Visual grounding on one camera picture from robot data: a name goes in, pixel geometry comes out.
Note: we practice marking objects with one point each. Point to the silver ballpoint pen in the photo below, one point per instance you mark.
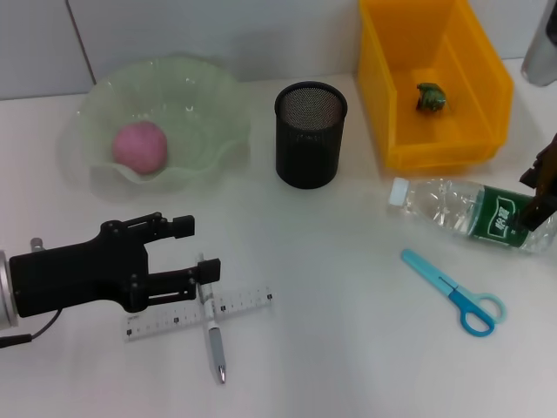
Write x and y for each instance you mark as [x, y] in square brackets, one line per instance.
[216, 344]

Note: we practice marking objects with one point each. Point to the blue scissors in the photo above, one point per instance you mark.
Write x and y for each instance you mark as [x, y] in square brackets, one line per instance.
[457, 296]

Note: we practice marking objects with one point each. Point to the transparent plastic ruler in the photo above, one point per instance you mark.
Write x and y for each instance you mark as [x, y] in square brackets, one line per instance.
[243, 300]

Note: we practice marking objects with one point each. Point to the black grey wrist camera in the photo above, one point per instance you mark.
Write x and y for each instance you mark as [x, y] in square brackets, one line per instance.
[541, 56]

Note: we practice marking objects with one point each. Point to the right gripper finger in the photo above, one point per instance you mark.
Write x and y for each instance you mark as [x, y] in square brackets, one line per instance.
[537, 213]
[541, 170]

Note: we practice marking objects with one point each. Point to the black mesh pen holder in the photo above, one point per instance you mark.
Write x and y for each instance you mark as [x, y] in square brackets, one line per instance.
[309, 152]

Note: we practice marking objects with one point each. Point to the clear green-label water bottle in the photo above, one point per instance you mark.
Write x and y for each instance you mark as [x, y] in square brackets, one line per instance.
[435, 204]

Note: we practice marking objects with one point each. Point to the pink peach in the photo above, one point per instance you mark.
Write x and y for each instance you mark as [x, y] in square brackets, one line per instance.
[139, 148]

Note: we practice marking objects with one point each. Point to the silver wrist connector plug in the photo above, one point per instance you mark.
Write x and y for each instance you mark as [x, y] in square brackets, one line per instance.
[37, 244]

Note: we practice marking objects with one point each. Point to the yellow plastic bin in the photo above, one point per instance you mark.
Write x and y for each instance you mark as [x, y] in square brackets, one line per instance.
[478, 109]

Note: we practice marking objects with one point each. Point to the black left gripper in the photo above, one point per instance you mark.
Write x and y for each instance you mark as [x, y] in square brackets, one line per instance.
[78, 278]

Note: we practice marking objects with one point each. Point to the green glass fruit bowl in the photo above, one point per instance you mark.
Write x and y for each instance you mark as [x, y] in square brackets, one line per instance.
[196, 113]

